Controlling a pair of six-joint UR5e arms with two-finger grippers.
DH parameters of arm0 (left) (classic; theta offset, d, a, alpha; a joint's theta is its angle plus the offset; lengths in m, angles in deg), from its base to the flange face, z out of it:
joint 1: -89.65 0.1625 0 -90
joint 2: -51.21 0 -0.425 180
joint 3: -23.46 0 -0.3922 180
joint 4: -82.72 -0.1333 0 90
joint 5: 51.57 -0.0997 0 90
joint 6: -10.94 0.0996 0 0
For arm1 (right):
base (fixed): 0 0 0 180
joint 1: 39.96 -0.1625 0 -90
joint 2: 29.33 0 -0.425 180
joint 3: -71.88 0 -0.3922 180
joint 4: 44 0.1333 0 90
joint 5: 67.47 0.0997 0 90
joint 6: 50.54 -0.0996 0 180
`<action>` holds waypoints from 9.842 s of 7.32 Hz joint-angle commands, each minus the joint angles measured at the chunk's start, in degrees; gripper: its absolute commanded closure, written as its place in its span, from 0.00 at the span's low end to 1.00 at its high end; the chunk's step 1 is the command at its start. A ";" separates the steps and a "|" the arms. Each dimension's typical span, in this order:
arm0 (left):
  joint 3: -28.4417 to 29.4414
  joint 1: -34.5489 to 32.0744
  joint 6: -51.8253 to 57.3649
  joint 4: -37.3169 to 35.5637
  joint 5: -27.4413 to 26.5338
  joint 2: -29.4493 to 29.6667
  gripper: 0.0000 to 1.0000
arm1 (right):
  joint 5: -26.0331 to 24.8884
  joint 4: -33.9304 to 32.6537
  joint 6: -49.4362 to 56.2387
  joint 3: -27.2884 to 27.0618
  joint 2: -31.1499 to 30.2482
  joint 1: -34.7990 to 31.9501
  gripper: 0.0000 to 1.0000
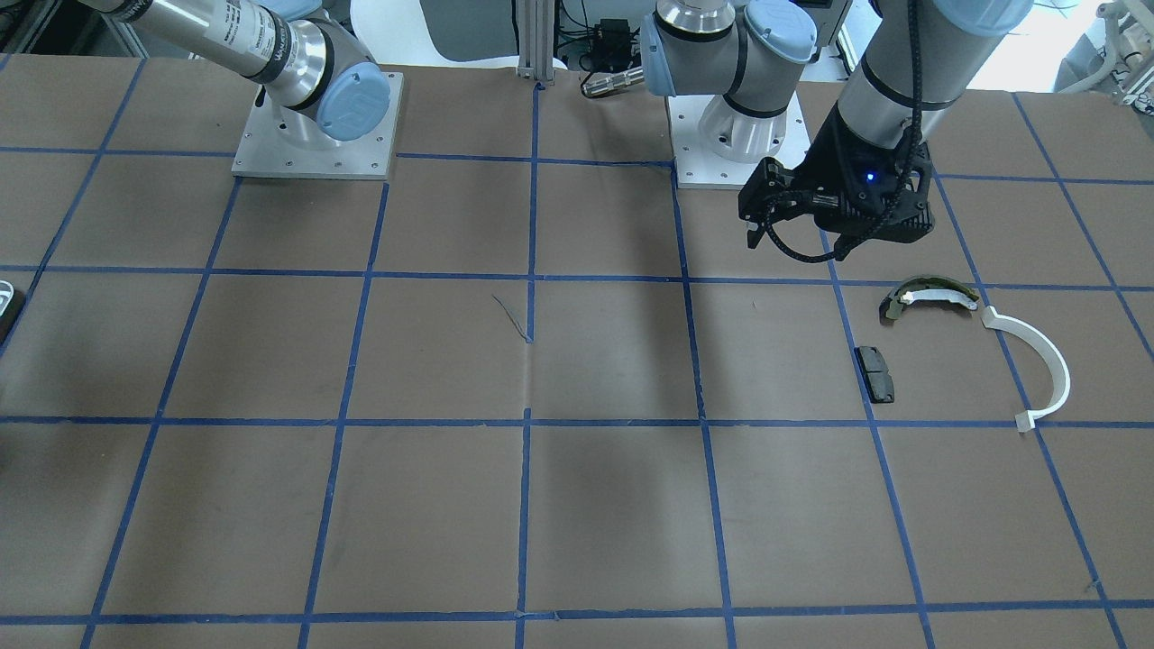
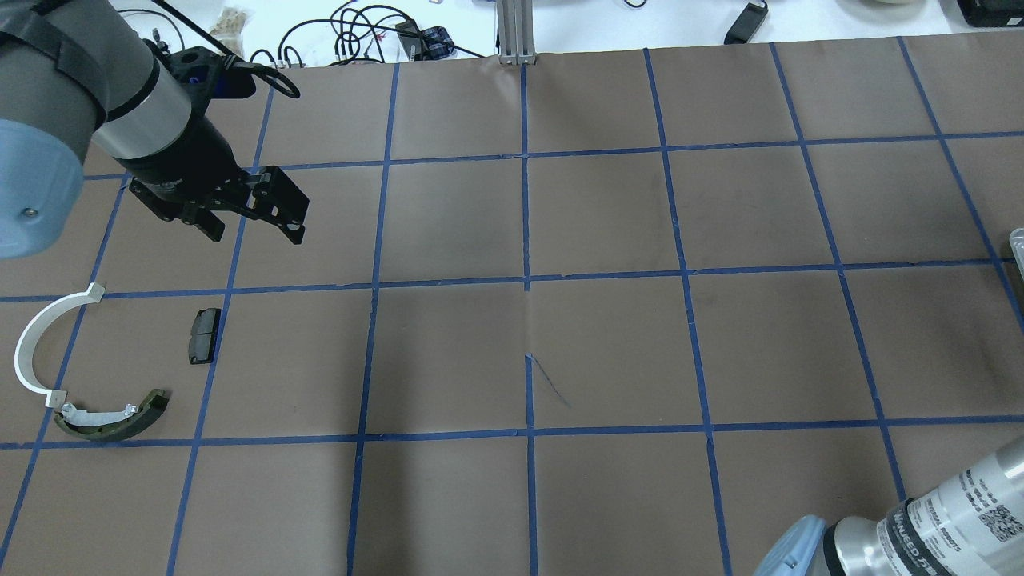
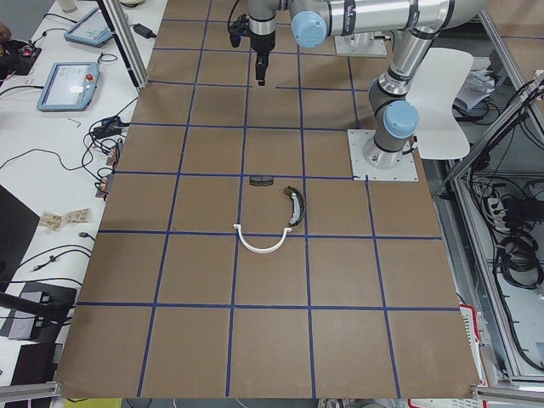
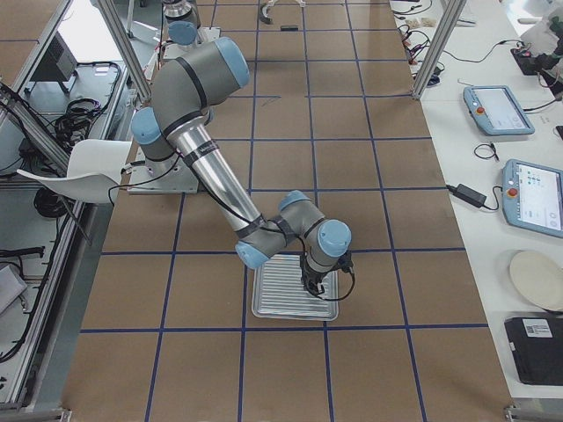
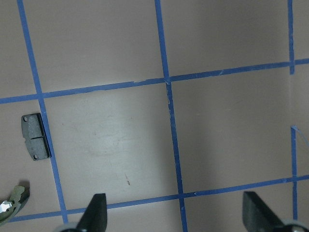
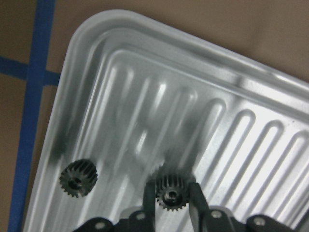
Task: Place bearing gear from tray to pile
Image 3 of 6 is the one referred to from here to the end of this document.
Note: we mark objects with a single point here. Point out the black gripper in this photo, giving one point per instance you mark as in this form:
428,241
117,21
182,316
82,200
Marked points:
262,42

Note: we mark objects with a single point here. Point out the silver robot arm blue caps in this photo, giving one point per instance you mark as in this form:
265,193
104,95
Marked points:
419,22

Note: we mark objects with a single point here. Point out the dark grey brake pad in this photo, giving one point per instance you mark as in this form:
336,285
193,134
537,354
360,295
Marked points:
261,180

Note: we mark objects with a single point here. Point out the black power adapter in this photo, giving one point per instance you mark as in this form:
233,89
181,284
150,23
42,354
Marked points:
143,31

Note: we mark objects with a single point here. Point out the curved brake shoe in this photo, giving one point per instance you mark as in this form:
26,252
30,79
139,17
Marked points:
299,207

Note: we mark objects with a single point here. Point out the far blue teach pendant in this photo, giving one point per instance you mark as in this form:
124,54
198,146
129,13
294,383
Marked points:
91,30

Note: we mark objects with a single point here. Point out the blue teach pendant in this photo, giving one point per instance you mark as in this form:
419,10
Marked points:
91,30
70,86

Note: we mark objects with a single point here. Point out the white plastic chair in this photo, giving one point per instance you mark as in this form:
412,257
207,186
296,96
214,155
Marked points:
434,87

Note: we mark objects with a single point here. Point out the near blue teach pendant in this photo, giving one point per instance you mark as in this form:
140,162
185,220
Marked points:
70,86

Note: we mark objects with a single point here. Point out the brown cardboard table mat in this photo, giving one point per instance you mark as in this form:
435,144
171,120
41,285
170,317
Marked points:
238,257

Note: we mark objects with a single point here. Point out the small wooden pieces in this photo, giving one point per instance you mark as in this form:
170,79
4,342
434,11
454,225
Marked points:
53,221

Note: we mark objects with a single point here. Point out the black box on desk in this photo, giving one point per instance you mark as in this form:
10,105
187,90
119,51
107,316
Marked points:
37,313

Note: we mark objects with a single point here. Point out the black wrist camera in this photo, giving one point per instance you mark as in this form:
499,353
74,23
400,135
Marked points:
238,29

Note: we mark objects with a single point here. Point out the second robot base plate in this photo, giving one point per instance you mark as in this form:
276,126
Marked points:
369,45

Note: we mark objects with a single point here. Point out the aluminium frame post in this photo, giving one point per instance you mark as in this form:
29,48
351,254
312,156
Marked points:
119,27

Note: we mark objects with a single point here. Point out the white curved plastic bracket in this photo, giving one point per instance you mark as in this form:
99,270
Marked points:
261,245

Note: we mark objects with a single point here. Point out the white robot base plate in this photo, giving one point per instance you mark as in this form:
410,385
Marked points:
370,166

